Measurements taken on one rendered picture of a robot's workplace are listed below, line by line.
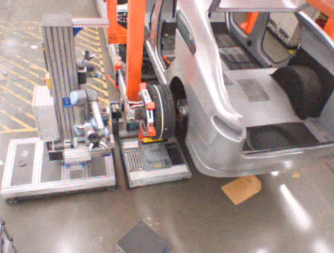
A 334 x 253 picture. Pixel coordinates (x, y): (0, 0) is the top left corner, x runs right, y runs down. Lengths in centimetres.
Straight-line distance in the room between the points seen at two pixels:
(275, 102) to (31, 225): 325
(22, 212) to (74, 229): 64
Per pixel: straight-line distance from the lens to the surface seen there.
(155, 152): 404
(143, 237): 322
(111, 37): 564
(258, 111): 390
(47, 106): 320
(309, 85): 411
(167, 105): 338
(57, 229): 372
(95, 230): 366
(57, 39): 284
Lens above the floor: 322
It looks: 43 degrees down
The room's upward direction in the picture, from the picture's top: 9 degrees clockwise
